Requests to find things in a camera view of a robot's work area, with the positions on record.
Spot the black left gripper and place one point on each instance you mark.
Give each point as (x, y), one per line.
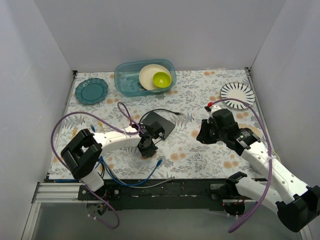
(155, 130)

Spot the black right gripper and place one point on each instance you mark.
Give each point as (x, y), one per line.
(206, 133)

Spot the black network switch box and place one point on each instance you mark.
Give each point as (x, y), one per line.
(167, 125)

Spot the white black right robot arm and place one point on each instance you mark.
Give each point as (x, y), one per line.
(295, 202)

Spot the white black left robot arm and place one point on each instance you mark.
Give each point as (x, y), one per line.
(84, 150)

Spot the cream square panda dish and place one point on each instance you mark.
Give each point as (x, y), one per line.
(254, 129)

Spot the blue striped white plate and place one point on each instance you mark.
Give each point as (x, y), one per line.
(239, 91)

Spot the lime green bowl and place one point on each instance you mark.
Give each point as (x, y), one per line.
(162, 79)

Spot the floral patterned table mat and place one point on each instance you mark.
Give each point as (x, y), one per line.
(180, 156)

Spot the cream round plate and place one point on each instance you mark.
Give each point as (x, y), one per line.
(146, 76)

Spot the blue transparent plastic container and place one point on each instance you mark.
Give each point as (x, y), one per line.
(126, 77)

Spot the teal scalloped plate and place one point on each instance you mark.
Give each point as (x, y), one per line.
(91, 91)

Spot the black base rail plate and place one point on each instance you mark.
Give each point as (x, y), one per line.
(175, 194)

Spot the aluminium frame rail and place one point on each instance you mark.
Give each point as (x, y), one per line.
(75, 191)

